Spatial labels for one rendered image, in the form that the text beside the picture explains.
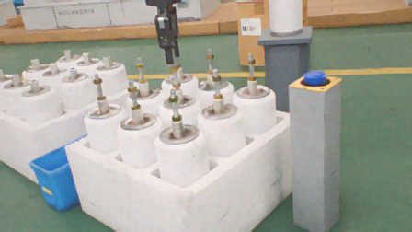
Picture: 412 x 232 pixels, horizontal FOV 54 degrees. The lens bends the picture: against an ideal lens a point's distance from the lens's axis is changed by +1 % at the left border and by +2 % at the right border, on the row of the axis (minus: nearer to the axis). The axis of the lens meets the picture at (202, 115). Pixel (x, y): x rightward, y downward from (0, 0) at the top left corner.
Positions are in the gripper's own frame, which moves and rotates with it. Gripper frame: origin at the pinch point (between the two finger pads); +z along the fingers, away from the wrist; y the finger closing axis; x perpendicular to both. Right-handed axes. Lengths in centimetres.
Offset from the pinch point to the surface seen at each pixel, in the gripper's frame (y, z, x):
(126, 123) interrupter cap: -10.2, 10.5, 9.6
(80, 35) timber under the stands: 205, 31, 101
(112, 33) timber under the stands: 200, 31, 75
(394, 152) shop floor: 15, 36, -53
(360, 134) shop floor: 26, 36, -47
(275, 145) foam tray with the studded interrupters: -5.7, 20.3, -20.3
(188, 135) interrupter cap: -17.7, 10.5, -3.9
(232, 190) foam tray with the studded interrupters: -17.8, 22.7, -10.8
